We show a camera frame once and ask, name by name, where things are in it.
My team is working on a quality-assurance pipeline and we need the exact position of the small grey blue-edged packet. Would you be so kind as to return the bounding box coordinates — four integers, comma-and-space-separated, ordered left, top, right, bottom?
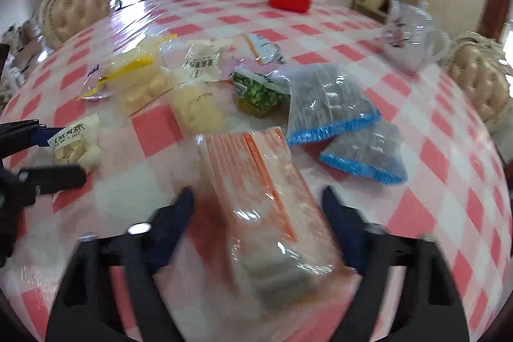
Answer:
319, 120, 408, 186

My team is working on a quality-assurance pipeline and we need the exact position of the blue white flat packet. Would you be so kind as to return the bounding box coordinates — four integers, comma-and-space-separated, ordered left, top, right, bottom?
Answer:
244, 33, 287, 66

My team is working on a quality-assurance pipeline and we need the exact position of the cream tufted chair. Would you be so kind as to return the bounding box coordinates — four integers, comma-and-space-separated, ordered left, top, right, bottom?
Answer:
439, 31, 513, 124
38, 0, 121, 48

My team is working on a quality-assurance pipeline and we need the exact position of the large grey blue-edged packet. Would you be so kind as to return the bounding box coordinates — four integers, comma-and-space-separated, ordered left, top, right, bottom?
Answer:
285, 65, 381, 146

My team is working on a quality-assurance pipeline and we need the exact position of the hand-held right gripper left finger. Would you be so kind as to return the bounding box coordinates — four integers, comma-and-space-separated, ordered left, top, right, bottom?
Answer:
46, 188, 197, 342

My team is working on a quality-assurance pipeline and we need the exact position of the white floral teapot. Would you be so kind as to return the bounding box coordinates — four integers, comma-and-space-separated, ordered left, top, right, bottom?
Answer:
381, 0, 451, 73

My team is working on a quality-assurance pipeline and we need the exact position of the red checked tablecloth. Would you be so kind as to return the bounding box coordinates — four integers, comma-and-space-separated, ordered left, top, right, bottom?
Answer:
0, 0, 513, 342

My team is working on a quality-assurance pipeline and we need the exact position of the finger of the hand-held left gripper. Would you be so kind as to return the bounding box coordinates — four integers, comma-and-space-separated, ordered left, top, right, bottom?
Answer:
0, 120, 65, 158
18, 164, 88, 194

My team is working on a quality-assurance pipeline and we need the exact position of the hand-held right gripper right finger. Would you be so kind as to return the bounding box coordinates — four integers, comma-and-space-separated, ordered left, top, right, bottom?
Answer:
321, 186, 469, 342

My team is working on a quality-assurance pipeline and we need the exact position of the clear packet of cream biscuits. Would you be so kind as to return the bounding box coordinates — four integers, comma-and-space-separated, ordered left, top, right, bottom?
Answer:
168, 81, 225, 134

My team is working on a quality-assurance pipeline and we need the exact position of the orange yellow wrapper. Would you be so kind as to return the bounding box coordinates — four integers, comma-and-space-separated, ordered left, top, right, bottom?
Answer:
76, 65, 117, 102

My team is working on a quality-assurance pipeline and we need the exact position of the white biscuit packet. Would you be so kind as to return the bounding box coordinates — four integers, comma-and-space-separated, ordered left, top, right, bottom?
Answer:
47, 113, 101, 170

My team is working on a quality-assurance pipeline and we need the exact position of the yellow striped clear packet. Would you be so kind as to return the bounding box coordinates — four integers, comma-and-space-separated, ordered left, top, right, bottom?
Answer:
102, 35, 177, 116

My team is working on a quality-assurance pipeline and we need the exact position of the orange striped clear packet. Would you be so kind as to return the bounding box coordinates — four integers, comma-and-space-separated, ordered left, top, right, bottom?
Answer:
198, 128, 353, 311

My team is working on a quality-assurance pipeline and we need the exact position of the green snack packet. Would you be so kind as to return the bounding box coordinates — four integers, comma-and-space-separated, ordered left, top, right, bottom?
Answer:
231, 66, 291, 118

